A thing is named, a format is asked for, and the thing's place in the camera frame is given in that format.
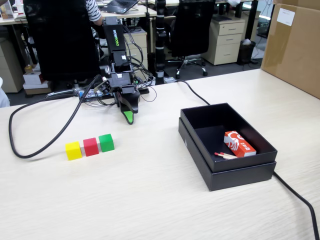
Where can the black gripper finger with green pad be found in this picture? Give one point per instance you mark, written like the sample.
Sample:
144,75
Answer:
128,117

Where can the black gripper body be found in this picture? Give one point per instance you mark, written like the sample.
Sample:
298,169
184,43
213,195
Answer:
121,81

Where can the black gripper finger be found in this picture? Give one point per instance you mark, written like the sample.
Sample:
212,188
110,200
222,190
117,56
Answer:
132,98

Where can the green wooden cube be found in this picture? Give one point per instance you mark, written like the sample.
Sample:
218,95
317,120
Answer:
106,143

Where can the red wooden cube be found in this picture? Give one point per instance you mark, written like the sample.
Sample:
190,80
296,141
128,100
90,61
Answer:
91,147

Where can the yellow wooden cube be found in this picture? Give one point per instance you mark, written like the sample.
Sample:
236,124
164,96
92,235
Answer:
73,151

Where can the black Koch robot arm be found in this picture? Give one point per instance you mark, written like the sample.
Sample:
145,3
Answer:
113,37

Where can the black box tray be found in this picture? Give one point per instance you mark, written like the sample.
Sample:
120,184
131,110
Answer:
200,117

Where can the white carton box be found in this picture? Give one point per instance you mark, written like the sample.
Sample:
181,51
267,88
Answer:
32,78

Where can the black open box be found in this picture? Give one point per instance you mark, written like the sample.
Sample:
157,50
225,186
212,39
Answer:
237,178

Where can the large brown cardboard box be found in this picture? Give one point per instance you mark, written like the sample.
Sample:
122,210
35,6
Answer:
292,50

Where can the motor controller circuit board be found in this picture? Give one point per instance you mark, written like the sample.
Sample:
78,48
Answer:
142,86

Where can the clear cased circuit board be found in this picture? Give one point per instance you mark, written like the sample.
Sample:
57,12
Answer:
83,93

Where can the beige cabinet with lock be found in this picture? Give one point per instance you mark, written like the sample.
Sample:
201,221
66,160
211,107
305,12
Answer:
137,42

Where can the black pole with white bands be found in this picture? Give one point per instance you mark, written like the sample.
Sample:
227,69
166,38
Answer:
160,37

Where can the beige office desk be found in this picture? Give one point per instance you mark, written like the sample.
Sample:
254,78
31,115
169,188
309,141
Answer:
135,11

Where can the large black office chair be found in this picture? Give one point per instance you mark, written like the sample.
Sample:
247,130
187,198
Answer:
62,37

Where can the black laptop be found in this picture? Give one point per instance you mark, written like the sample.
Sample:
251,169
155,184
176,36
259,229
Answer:
120,5

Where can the person in striped shirt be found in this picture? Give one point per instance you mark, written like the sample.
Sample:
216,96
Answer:
93,10

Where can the black swivel office chair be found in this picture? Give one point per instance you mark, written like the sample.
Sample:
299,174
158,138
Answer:
192,25

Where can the red tipped wooden match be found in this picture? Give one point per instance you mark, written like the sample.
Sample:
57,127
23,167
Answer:
215,153
218,155

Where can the beige three drawer cabinet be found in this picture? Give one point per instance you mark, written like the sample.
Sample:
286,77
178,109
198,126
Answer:
225,42

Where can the beige side cabinet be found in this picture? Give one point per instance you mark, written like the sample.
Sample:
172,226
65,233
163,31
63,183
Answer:
10,67

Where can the red white matchbox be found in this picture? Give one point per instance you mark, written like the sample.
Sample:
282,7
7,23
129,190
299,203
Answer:
240,146

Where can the white cloth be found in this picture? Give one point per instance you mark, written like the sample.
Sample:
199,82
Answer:
3,96

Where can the black trash bin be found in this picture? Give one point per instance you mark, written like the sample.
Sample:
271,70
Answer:
246,52

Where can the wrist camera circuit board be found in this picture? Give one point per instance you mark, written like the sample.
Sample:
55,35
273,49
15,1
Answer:
102,87

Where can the desktop photo frame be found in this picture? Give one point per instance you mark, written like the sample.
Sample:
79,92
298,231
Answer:
6,8

